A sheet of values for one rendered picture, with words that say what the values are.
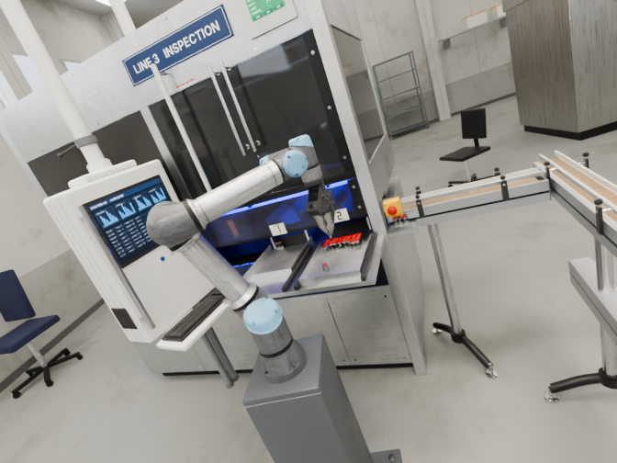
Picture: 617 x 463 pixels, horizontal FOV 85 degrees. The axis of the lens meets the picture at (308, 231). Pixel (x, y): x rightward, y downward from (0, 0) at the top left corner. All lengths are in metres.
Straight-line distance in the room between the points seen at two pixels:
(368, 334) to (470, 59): 10.04
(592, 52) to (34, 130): 5.61
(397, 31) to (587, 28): 6.18
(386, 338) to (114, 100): 1.89
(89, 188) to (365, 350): 1.59
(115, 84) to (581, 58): 5.05
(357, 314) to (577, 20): 4.58
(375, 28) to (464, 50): 2.51
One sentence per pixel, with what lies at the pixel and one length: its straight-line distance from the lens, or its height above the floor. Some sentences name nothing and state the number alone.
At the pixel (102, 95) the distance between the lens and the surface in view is 2.14.
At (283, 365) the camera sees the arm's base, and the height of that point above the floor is 0.84.
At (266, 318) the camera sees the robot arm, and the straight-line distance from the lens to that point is 1.05.
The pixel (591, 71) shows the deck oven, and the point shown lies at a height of 0.82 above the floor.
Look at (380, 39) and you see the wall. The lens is 10.93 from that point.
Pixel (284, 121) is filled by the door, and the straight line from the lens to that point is 1.60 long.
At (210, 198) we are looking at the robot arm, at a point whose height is 1.39.
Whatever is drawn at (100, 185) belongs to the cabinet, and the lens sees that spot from 1.70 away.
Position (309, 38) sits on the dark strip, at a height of 1.77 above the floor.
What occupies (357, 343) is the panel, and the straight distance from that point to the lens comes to 2.04.
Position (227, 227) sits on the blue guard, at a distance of 1.90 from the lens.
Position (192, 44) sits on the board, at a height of 1.94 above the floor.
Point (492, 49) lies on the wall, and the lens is 11.57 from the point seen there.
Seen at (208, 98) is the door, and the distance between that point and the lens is 1.76.
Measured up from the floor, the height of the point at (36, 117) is 1.99.
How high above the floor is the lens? 1.52
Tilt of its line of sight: 19 degrees down
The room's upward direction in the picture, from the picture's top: 20 degrees counter-clockwise
